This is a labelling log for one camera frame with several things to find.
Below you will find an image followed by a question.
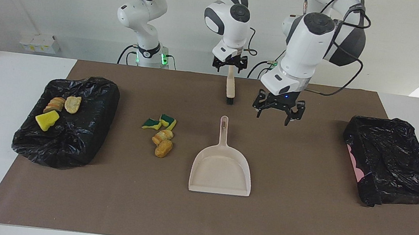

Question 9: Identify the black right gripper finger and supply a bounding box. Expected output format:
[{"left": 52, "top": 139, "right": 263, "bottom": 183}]
[
  {"left": 212, "top": 58, "right": 227, "bottom": 73},
  {"left": 235, "top": 57, "right": 248, "bottom": 74}
]

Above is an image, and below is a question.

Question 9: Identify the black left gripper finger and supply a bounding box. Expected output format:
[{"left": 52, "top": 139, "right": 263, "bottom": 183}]
[
  {"left": 251, "top": 95, "right": 271, "bottom": 119},
  {"left": 284, "top": 99, "right": 306, "bottom": 129}
]

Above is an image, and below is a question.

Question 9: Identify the beige hand brush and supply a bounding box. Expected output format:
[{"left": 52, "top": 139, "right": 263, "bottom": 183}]
[{"left": 225, "top": 66, "right": 239, "bottom": 105}]

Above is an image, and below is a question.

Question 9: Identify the green and yellow sponge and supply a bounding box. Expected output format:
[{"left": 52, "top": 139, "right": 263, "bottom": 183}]
[
  {"left": 141, "top": 117, "right": 163, "bottom": 131},
  {"left": 158, "top": 114, "right": 178, "bottom": 131}
]

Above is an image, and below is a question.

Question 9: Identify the beige plastic dustpan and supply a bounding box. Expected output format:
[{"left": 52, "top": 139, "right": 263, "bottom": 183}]
[{"left": 188, "top": 113, "right": 259, "bottom": 198}]

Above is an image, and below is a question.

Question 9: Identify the striped croissant piece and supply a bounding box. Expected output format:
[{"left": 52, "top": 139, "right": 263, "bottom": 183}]
[
  {"left": 151, "top": 128, "right": 175, "bottom": 147},
  {"left": 43, "top": 96, "right": 67, "bottom": 116}
]

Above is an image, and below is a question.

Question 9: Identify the brown bread roll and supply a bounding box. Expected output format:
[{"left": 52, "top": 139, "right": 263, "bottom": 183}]
[{"left": 154, "top": 138, "right": 174, "bottom": 159}]

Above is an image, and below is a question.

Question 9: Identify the pale ridged dumpling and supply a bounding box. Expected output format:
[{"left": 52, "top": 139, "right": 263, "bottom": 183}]
[{"left": 64, "top": 95, "right": 82, "bottom": 115}]

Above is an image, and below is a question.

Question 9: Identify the yellow sponge piece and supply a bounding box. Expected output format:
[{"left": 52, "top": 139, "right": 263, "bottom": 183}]
[{"left": 34, "top": 109, "right": 60, "bottom": 133}]

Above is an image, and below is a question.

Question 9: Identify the pink bin with black bag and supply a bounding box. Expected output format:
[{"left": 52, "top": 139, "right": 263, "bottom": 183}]
[{"left": 336, "top": 113, "right": 419, "bottom": 212}]

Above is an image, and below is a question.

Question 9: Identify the brown table mat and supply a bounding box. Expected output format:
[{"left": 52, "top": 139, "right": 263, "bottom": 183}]
[{"left": 0, "top": 51, "right": 419, "bottom": 235}]

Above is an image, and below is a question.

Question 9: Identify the white power strip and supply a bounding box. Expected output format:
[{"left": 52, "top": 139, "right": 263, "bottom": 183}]
[{"left": 19, "top": 32, "right": 63, "bottom": 55}]

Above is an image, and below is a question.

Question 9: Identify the black base cable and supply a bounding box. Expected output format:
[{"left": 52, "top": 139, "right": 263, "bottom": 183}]
[
  {"left": 247, "top": 57, "right": 278, "bottom": 81},
  {"left": 117, "top": 43, "right": 139, "bottom": 66}
]

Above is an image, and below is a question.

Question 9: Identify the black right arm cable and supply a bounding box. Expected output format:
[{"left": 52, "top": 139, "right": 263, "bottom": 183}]
[{"left": 116, "top": 0, "right": 264, "bottom": 58}]

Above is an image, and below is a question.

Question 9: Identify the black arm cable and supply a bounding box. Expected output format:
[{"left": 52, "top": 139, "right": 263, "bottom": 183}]
[
  {"left": 116, "top": 0, "right": 264, "bottom": 58},
  {"left": 306, "top": 0, "right": 374, "bottom": 101}
]

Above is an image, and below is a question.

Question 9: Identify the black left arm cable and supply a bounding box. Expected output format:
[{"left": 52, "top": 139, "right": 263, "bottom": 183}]
[{"left": 306, "top": 0, "right": 374, "bottom": 101}]

